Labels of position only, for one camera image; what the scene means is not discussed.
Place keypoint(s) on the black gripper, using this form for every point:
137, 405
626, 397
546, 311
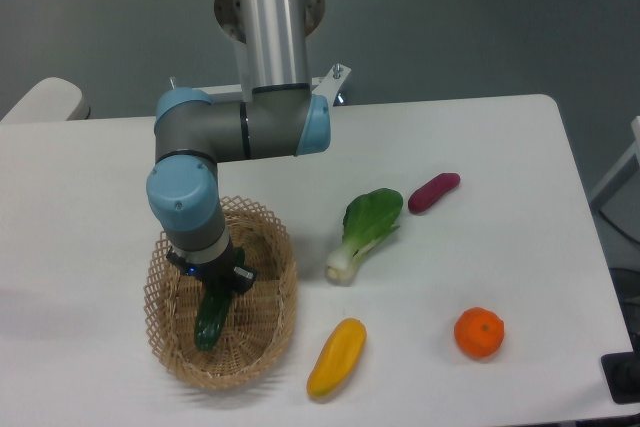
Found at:
220, 271

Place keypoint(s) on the green cucumber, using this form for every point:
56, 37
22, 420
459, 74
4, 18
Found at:
213, 310

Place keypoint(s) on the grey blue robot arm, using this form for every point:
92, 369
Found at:
280, 113

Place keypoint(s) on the woven wicker basket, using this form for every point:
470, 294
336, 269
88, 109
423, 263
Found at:
259, 323

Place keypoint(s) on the yellow mango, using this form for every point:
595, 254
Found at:
338, 359

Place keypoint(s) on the green bok choy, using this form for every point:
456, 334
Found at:
368, 220

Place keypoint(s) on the purple sweet potato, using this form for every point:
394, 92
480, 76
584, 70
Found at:
431, 192

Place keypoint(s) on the white chair armrest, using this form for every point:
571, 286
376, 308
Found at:
51, 100

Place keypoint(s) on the orange tangerine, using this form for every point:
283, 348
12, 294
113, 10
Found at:
479, 333

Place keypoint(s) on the black device at table edge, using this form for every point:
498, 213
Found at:
622, 376

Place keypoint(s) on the white furniture at right edge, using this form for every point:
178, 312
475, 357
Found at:
618, 175

